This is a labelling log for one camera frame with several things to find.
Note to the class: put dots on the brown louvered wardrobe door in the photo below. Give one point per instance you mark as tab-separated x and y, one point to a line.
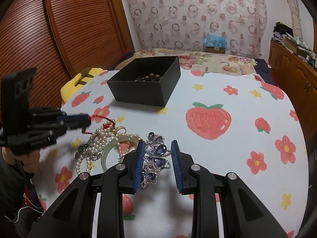
61	38

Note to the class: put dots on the circle pattern curtain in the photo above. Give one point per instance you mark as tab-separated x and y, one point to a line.
186	24

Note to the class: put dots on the floral bed quilt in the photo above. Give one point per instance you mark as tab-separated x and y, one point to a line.
201	63

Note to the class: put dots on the green gem pendant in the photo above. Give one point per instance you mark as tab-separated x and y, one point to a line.
81	152

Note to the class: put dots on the purple crystal tiara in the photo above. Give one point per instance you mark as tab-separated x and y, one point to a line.
155	159

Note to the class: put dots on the person's left hand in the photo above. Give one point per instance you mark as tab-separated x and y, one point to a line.
29	161

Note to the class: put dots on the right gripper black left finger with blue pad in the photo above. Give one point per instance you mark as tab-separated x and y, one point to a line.
72	213

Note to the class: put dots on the strawberry flower print cloth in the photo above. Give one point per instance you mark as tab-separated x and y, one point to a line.
264	145

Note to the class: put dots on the clutter pile on cabinet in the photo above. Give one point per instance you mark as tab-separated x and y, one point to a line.
283	35

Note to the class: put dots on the wooden side cabinet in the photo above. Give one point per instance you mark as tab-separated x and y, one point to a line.
298	80

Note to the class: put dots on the green jade bangle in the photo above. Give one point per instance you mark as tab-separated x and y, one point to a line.
115	151

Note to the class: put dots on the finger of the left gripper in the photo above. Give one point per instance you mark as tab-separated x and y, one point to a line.
77	125
74	118

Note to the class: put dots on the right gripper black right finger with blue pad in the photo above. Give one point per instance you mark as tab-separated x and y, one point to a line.
243	214

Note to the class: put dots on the yellow plush toy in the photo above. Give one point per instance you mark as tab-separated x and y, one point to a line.
80	80

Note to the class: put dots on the blue bag on box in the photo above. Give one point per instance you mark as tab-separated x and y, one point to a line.
215	44

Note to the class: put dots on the black jewelry box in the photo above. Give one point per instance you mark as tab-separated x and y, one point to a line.
146	81

